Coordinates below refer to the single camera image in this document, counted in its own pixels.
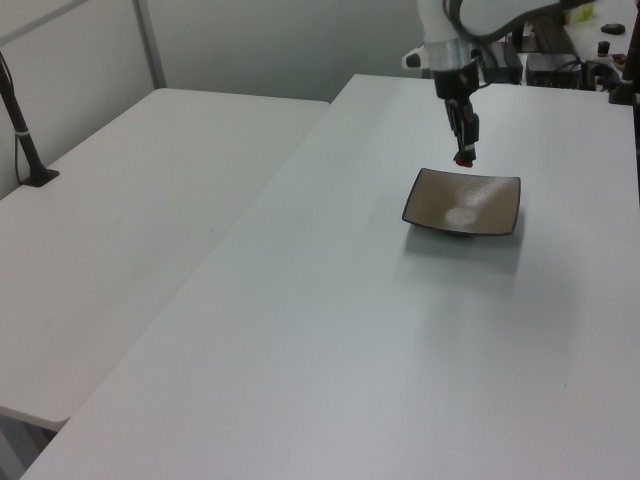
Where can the black camera stand pole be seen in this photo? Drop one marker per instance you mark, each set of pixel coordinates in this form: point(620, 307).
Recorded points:
point(22, 140)

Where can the black electronics box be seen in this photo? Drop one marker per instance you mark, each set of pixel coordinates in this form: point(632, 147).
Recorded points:
point(552, 70)

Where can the black pole with base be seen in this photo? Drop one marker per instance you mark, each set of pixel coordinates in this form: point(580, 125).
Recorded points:
point(627, 80)

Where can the black controller box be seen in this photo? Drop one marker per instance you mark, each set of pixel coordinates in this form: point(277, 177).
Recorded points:
point(510, 62)

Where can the red strawberry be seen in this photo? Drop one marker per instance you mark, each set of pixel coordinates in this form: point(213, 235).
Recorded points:
point(464, 162)

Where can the grey metal frame post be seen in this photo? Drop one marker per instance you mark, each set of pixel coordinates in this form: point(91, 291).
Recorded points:
point(150, 45)

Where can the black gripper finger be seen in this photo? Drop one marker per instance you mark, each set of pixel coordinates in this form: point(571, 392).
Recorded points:
point(471, 130)
point(451, 117)

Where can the square brown ceramic plate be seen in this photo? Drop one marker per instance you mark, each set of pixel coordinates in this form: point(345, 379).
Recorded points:
point(462, 202)

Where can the black computer mouse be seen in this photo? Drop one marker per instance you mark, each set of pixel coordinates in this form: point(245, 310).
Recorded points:
point(613, 28)

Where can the yellow-green packet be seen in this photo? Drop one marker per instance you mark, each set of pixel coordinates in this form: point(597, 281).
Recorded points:
point(584, 14)

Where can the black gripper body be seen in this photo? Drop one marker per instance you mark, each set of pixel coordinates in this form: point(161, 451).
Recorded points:
point(455, 82)

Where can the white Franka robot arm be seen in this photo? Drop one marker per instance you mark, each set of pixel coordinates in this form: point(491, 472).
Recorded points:
point(440, 30)

